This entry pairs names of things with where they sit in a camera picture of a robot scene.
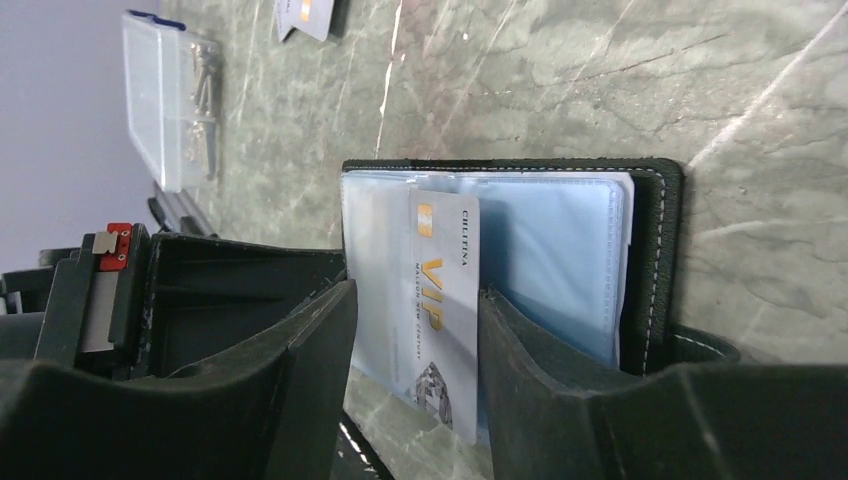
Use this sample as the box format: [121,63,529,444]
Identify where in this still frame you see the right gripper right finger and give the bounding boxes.
[479,290,847,479]

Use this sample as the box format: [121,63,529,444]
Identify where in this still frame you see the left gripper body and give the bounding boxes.
[1,223,150,381]

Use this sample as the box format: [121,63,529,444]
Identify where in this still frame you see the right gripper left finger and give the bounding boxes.
[1,280,357,479]

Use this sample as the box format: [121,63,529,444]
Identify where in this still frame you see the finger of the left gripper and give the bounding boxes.
[135,233,345,378]

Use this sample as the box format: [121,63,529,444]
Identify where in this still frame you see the black leather card holder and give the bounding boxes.
[339,156,742,412]

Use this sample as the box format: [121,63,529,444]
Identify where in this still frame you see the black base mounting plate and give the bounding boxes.
[330,412,395,480]

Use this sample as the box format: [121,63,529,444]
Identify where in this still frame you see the clear plastic screw box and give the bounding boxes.
[122,10,223,192]

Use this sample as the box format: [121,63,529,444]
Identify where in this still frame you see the aluminium frame rail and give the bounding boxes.
[147,183,218,238]

